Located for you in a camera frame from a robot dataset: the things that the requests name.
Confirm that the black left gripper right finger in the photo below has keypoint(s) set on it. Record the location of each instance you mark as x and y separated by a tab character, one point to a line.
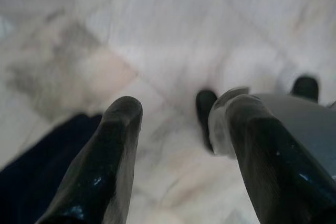
267	171

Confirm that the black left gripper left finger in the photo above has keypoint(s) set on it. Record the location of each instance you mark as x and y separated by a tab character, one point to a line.
105	161

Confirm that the navy blue shirt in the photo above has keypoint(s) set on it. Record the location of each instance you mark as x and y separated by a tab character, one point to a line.
31	171

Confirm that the black robot foot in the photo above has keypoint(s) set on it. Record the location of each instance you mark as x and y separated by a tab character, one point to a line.
203	108
305	89

